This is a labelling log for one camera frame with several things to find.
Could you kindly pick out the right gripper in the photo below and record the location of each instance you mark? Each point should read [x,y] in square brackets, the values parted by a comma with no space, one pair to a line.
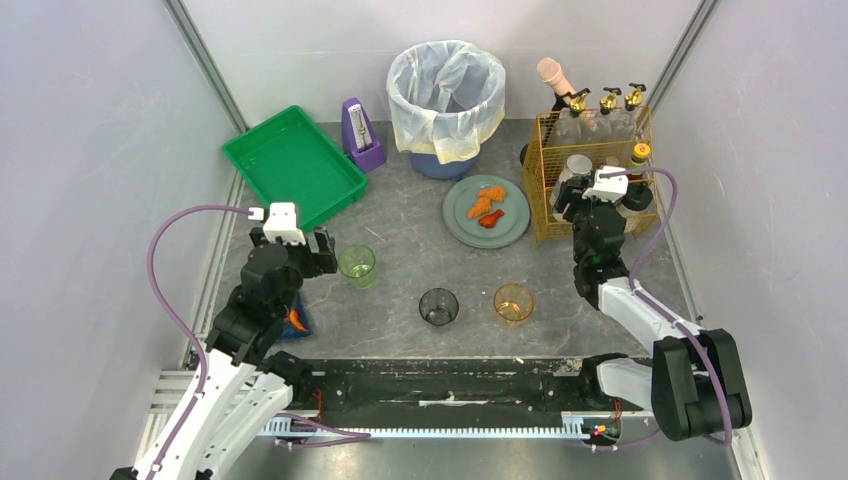
[568,198]

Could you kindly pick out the glass oil bottle amber residue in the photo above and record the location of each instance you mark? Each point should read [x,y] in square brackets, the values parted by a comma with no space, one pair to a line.
[626,122]

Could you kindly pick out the clear glass oil bottle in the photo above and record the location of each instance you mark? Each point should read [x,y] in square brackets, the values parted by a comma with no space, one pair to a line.
[601,137]

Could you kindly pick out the beige microphone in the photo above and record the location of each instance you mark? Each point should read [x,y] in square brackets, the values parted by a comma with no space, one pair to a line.
[551,73]

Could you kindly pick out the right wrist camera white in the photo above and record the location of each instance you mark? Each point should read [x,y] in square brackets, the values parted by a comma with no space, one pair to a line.
[609,184]

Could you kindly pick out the green glass cup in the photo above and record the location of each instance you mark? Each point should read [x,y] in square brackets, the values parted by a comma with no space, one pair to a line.
[357,263]

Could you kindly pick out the red fried chicken piece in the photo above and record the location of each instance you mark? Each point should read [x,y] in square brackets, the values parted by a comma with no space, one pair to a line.
[490,220]

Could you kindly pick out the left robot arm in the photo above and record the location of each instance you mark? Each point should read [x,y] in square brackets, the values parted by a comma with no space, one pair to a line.
[241,386]

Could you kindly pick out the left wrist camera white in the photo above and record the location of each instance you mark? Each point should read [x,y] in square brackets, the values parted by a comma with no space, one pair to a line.
[279,223]

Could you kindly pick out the amber glass cup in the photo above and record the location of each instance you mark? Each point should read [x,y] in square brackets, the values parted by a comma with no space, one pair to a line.
[513,303]

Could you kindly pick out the glass oil bottle dark liquid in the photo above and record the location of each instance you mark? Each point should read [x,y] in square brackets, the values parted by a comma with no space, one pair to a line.
[569,128]

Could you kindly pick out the orange fried chicken piece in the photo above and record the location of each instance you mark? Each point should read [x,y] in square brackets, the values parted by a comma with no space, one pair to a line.
[485,199]

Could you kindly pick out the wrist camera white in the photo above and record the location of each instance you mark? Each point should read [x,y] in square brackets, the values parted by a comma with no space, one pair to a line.
[279,223]
[609,184]

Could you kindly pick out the white cable duct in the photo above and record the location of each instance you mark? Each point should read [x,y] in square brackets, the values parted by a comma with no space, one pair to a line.
[570,427]

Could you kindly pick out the spice jar black lid beans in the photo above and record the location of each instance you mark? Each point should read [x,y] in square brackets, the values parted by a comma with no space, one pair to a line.
[636,200]

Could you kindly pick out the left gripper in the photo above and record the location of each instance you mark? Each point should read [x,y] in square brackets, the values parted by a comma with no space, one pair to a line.
[316,250]

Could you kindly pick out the blue trash bin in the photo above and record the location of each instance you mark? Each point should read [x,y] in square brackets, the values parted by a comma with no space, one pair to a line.
[430,166]

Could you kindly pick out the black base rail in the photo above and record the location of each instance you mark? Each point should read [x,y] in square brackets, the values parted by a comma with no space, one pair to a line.
[483,392]

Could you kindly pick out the white blue canister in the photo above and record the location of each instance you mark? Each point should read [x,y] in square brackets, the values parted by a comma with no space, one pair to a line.
[575,165]

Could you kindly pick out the yellow wire basket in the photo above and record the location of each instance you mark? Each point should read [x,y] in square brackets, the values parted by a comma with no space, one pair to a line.
[546,154]

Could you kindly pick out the green plastic tray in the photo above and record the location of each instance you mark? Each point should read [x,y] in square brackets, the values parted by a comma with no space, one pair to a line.
[288,158]

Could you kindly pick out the blue snack bag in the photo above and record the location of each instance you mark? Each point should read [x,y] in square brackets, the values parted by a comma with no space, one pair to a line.
[296,324]

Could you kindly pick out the grey round plate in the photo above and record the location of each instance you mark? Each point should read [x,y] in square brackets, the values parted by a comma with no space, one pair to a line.
[462,196]

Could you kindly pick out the purple metronome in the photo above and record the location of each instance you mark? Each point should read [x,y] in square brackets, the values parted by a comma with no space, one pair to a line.
[359,139]

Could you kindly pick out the red sauce bottle yellow cap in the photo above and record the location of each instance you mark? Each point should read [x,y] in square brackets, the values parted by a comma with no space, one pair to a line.
[640,154]

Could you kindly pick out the black microphone stand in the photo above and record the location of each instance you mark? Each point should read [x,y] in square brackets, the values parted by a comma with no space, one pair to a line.
[549,122]

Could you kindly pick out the dark grey glass cup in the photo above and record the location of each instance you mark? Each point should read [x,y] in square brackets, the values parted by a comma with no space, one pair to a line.
[438,307]

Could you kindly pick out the white plastic bin liner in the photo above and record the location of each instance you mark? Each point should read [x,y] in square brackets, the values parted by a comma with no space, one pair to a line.
[446,98]

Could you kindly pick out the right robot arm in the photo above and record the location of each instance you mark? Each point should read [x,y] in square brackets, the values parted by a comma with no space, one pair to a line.
[694,384]

